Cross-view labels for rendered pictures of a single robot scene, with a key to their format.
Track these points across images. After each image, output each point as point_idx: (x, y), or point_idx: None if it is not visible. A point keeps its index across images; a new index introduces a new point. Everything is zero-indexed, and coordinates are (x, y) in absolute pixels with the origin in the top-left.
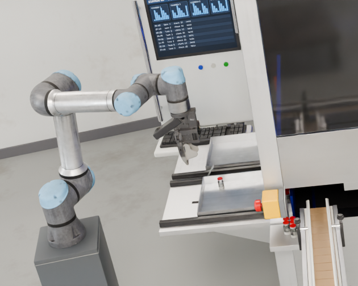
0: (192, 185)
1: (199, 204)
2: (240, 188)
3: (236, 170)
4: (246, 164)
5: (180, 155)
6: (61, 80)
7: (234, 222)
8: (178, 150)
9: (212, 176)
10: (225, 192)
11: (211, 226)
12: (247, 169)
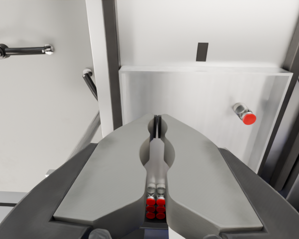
0: (290, 36)
1: (156, 73)
2: (222, 140)
3: (293, 137)
4: None
5: (78, 154)
6: None
7: (109, 132)
8: (21, 203)
9: (281, 96)
10: (220, 114)
11: (98, 93)
12: (285, 155)
